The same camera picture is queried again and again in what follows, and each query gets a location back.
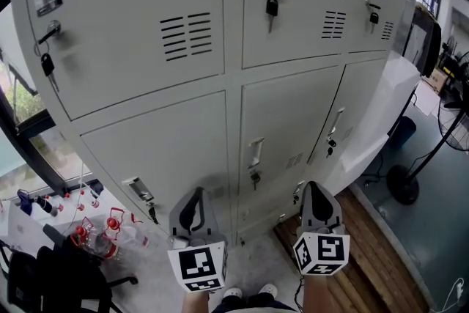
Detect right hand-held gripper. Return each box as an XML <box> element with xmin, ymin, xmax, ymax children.
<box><xmin>292</xmin><ymin>180</ymin><xmax>351</xmax><ymax>276</ymax></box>

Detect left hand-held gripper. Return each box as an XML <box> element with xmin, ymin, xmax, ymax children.
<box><xmin>166</xmin><ymin>186</ymin><xmax>229</xmax><ymax>293</ymax></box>

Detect person's left forearm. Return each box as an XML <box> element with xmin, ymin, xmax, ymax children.
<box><xmin>182</xmin><ymin>289</ymin><xmax>213</xmax><ymax>313</ymax></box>

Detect person's right forearm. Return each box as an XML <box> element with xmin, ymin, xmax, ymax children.
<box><xmin>302</xmin><ymin>273</ymin><xmax>333</xmax><ymax>313</ymax></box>

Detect wooden slat platform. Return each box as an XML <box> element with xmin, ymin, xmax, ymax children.
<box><xmin>273</xmin><ymin>188</ymin><xmax>430</xmax><ymax>313</ymax></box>

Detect person's dark trousers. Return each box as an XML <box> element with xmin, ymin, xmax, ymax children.
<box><xmin>211</xmin><ymin>291</ymin><xmax>295</xmax><ymax>313</ymax></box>

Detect dark blue bin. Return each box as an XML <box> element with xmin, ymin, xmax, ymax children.
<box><xmin>388</xmin><ymin>115</ymin><xmax>418</xmax><ymax>148</ymax></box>

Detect row of small water bottles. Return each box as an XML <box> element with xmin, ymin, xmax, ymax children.
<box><xmin>54</xmin><ymin>188</ymin><xmax>102</xmax><ymax>213</ymax></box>

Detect large white box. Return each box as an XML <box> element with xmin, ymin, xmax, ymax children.
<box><xmin>321</xmin><ymin>50</ymin><xmax>423</xmax><ymax>196</ymax></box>

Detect black office chair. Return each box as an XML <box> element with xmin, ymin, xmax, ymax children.
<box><xmin>6</xmin><ymin>223</ymin><xmax>139</xmax><ymax>313</ymax></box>

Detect black flask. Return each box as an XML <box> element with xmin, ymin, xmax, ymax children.
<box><xmin>34</xmin><ymin>195</ymin><xmax>60</xmax><ymax>218</ymax></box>

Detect white floor sheet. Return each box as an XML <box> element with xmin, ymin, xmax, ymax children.
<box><xmin>413</xmin><ymin>79</ymin><xmax>441</xmax><ymax>117</ymax></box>

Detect blue cloth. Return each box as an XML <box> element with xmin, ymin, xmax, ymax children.
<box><xmin>16</xmin><ymin>188</ymin><xmax>37</xmax><ymax>216</ymax></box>

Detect black framed glass window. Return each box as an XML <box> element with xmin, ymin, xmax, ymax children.
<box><xmin>0</xmin><ymin>0</ymin><xmax>92</xmax><ymax>197</ymax></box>

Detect brown cardboard box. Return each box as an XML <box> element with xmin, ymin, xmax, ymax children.
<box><xmin>429</xmin><ymin>67</ymin><xmax>451</xmax><ymax>95</ymax></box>

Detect black hanging jacket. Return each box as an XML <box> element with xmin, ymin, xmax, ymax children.
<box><xmin>402</xmin><ymin>7</ymin><xmax>443</xmax><ymax>78</ymax></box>

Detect black pedestal fan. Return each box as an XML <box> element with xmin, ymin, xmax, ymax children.
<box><xmin>386</xmin><ymin>50</ymin><xmax>469</xmax><ymax>206</ymax></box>

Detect white charger cable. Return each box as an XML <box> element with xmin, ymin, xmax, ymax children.
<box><xmin>441</xmin><ymin>277</ymin><xmax>466</xmax><ymax>312</ymax></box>

